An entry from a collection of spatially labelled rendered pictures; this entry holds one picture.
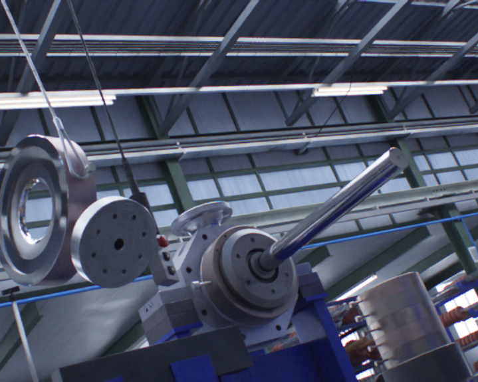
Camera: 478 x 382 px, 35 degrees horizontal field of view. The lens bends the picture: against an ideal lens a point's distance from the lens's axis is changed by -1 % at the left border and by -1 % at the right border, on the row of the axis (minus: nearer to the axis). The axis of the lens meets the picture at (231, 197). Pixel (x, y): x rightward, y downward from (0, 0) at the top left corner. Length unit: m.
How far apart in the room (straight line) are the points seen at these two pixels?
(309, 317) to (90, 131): 8.39
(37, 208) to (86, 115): 1.75
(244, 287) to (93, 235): 1.15
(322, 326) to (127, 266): 1.46
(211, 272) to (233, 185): 9.16
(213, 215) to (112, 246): 1.36
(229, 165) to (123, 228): 10.29
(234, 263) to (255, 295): 0.14
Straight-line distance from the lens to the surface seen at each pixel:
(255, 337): 2.81
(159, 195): 11.12
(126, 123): 11.49
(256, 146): 11.79
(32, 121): 10.96
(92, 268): 1.62
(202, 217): 2.95
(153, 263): 1.81
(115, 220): 1.62
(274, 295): 2.72
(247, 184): 12.00
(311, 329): 3.06
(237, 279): 2.67
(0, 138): 10.03
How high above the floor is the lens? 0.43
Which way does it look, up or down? 19 degrees up
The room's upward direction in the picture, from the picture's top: 22 degrees counter-clockwise
